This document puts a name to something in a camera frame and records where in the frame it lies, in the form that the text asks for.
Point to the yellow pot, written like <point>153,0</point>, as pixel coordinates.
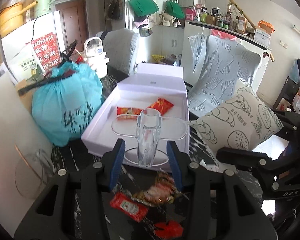
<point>11,17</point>

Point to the white refrigerator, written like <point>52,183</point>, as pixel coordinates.
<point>14,42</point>

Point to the white foam board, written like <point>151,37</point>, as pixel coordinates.
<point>17,127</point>

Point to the red cartoon snack packet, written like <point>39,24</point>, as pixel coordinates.
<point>128,111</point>

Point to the brown green snack wrapper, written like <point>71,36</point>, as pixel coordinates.
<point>162,192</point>

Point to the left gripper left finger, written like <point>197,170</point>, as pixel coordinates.
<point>98,178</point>

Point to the white bread pattern packet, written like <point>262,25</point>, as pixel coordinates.
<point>242,122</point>

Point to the clear acrylic airplane stand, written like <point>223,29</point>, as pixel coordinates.
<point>148,129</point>

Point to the turquoise tied plastic bag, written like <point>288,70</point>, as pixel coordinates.
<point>64,108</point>

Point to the red ketchup sachet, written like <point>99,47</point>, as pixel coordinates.
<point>134,210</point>

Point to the dark hanging handbag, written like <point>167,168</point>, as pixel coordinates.
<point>115,10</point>

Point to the red northeast barbecue bag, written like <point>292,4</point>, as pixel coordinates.
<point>47,50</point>

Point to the grey far chair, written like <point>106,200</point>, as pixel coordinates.
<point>121,48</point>

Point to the white green paper bag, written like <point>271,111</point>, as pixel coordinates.
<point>26,65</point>

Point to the small red candy wrapper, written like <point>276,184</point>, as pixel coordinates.
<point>168,230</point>

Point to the grey leaf pattern chair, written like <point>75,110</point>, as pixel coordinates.
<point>225,62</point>

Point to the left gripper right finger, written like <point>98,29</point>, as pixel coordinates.
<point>190,177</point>

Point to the white open gift box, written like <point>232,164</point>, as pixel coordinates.
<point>137,92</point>

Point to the red gold snack packet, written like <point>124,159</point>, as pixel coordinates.
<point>161,105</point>

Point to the brown entrance door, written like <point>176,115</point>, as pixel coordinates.
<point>74,22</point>

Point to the white small kettle pot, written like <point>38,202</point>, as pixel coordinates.
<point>95,56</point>

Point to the green tote bag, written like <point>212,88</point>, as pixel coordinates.
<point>143,7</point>

